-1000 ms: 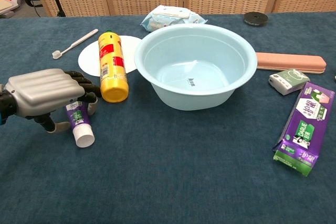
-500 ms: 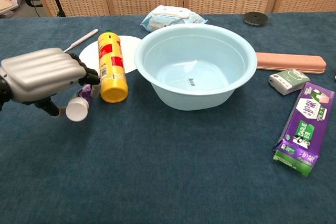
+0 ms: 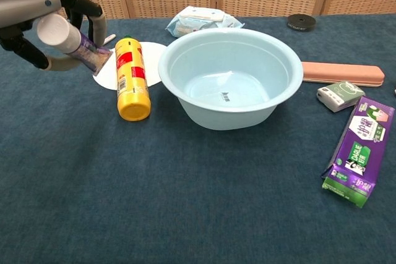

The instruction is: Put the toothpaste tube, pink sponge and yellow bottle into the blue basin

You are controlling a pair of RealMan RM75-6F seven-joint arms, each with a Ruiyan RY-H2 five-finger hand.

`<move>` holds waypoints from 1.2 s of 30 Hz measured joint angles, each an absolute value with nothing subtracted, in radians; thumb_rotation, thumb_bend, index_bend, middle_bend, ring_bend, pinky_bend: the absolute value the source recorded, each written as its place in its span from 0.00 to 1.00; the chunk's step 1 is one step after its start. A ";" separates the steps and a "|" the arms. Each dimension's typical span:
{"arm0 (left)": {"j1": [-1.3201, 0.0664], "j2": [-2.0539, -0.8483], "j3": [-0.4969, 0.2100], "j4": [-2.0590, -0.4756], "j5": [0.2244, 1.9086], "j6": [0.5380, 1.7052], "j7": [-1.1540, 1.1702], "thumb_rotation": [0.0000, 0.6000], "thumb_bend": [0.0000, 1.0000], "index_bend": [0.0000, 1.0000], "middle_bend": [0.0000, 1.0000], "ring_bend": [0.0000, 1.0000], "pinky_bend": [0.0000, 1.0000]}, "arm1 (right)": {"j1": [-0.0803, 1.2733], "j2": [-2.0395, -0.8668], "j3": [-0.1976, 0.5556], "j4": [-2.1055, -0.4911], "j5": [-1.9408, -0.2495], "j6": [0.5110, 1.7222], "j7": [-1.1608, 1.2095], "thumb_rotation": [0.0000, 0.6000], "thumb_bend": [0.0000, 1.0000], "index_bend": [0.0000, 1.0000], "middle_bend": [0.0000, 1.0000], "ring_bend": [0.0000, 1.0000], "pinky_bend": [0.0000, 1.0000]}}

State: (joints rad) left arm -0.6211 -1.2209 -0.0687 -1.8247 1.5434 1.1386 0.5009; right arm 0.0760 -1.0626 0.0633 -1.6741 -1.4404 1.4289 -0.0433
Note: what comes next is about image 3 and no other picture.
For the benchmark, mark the purple white tube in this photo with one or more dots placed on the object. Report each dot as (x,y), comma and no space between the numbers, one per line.
(57,33)

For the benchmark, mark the yellow bottle red label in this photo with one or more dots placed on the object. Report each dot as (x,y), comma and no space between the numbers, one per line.
(131,75)

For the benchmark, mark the light blue plastic basin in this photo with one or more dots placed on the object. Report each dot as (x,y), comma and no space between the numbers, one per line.
(229,109)

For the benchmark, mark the purple green toothpaste box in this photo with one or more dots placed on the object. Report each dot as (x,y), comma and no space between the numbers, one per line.
(362,149)

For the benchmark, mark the white toothbrush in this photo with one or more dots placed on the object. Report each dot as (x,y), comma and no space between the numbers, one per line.
(109,39)

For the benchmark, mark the white round paper plate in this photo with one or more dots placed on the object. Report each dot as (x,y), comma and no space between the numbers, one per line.
(106,75)

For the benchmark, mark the blue wet wipes pack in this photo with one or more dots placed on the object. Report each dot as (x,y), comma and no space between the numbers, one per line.
(191,21)

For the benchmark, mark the dark blue table cloth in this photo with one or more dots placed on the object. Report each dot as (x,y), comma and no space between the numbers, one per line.
(154,183)

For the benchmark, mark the black round disc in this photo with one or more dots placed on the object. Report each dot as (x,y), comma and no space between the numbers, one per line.
(301,22)

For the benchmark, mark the pink toothbrush case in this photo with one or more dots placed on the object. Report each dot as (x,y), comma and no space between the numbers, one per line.
(340,73)

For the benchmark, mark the green pocket tissue pack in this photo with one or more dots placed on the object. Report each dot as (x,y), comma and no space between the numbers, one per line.
(340,95)

